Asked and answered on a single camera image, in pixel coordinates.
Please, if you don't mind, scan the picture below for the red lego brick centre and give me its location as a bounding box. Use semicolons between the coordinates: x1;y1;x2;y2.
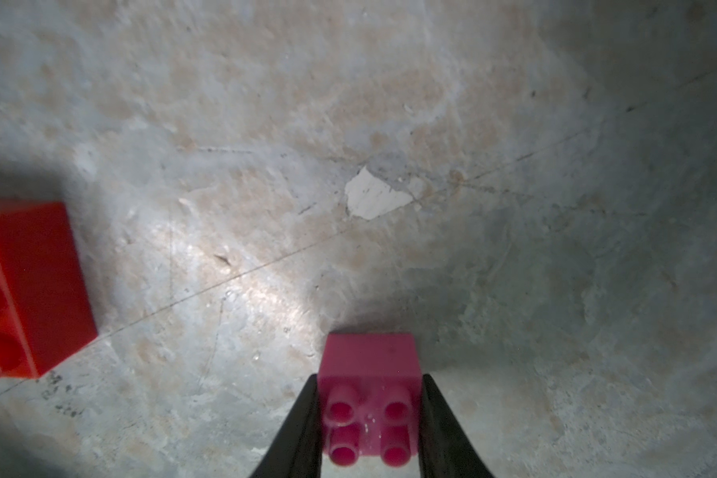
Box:
0;198;98;378

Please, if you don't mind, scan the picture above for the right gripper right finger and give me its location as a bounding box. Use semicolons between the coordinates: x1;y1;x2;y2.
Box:
418;374;494;478

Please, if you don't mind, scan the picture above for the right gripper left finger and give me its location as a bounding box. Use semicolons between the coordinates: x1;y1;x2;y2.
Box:
251;374;323;478

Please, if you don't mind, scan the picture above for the pink lego brick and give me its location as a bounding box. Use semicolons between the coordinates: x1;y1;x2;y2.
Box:
317;333;422;467

